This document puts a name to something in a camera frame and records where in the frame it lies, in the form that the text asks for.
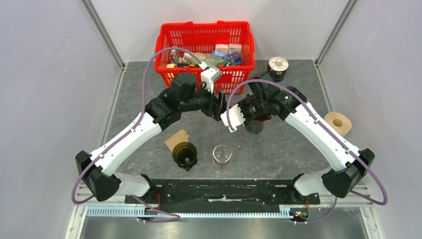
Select dark dripper on table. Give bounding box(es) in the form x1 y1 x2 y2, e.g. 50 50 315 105
172 142 198 171

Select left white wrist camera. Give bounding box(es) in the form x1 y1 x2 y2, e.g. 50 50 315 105
199 61 222 95

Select slotted white cable duct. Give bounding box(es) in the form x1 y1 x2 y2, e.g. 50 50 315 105
87 206 293 219

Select red plastic shopping basket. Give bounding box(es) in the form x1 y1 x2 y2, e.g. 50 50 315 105
155 21 255 94

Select small clear glass beaker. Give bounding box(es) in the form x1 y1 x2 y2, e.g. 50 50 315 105
212 144 233 166

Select black wrapped paper roll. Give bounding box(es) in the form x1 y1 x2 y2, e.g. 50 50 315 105
267 56 289 82

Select white pink carton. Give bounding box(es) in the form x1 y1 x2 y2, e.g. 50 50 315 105
215 43 229 55
228 43 242 54

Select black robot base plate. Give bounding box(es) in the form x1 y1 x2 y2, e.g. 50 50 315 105
140 179 320 213

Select brown dripper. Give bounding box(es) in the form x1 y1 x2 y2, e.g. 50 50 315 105
254 113 272 122

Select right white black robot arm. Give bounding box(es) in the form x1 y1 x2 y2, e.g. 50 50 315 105
222 79 375 204

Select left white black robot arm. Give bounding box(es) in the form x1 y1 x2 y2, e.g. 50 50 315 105
75 68 226 203

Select clear plastic bottle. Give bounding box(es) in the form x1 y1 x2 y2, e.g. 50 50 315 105
182 52 218 69

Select blue green box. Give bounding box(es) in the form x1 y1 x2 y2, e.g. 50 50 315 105
211 50 242 67

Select small grey pouch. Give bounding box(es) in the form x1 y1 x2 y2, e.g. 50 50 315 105
170 49 179 65

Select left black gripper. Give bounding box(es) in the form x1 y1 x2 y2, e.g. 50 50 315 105
180 80 230 121

